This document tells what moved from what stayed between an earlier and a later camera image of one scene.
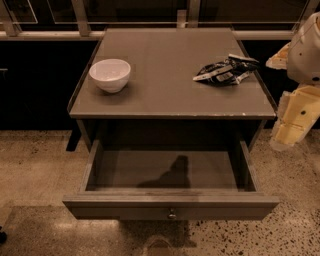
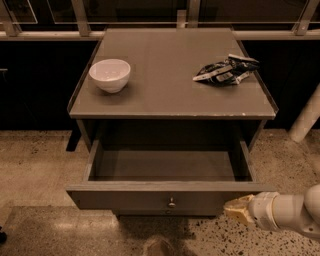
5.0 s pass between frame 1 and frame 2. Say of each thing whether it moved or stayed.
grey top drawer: moved
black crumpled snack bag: stayed
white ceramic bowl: stayed
